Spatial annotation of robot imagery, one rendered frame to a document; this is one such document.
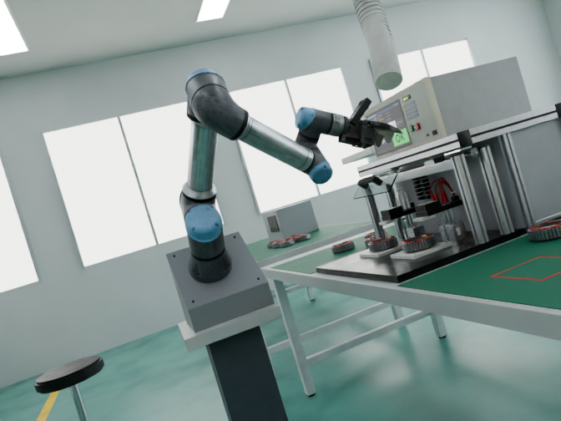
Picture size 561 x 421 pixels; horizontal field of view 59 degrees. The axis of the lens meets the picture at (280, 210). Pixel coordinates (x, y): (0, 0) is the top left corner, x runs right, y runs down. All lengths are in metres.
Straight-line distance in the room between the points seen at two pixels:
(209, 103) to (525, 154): 1.00
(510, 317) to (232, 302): 0.90
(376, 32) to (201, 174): 1.91
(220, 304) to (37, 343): 4.81
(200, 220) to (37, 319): 4.84
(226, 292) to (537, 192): 1.05
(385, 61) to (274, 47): 3.99
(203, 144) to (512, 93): 1.07
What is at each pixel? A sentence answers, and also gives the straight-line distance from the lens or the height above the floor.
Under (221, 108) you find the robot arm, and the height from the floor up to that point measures 1.36.
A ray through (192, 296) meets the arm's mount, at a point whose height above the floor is 0.86.
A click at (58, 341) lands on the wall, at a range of 6.32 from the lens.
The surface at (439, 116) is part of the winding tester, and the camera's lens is 1.72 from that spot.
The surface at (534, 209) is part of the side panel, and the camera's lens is 1.77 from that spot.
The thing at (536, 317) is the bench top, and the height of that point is 0.74.
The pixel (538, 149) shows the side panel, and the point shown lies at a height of 0.99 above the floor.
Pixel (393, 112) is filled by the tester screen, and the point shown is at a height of 1.26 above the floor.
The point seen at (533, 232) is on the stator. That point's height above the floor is 0.78.
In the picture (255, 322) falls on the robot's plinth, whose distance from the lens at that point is 1.64.
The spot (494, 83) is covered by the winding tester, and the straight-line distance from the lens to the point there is 1.89.
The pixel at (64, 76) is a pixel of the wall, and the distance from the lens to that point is 6.55.
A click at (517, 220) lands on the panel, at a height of 0.80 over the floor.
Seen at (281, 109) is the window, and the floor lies 2.22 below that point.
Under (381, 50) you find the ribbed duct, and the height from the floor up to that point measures 1.76.
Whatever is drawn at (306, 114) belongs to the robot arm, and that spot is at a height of 1.31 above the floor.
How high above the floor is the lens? 1.07
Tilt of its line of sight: 1 degrees down
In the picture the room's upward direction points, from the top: 17 degrees counter-clockwise
